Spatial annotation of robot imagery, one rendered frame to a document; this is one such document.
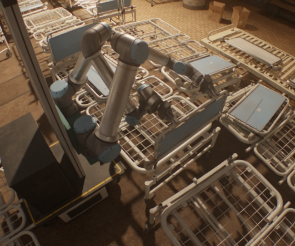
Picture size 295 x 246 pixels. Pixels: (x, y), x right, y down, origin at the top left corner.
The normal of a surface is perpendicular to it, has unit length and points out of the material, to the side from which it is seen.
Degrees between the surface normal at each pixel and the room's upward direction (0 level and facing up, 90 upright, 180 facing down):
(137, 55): 84
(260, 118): 5
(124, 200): 0
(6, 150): 0
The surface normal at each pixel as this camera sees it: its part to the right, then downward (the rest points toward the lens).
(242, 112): -0.06, -0.71
